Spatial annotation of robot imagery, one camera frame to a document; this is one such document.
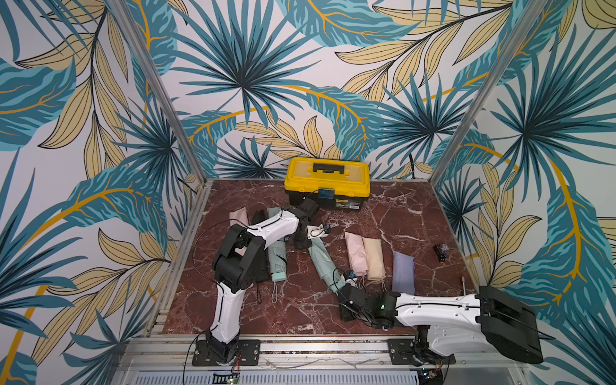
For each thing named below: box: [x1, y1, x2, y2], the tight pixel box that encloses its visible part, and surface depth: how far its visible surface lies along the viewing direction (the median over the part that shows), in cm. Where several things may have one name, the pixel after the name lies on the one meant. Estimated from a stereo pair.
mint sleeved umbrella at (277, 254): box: [267, 239, 288, 282], surface depth 92 cm
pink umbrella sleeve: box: [229, 206, 249, 227], surface depth 105 cm
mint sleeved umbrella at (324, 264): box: [308, 237, 345, 294], surface depth 92 cm
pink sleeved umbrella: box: [344, 231, 369, 276], surface depth 93 cm
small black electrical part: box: [432, 243, 450, 264], surface depth 95 cm
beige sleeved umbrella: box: [361, 236, 385, 280], surface depth 94 cm
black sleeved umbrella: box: [252, 247, 272, 282], surface depth 90 cm
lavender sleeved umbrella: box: [392, 250, 416, 296], surface depth 90 cm
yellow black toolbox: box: [284, 157, 372, 211], surface depth 100 cm
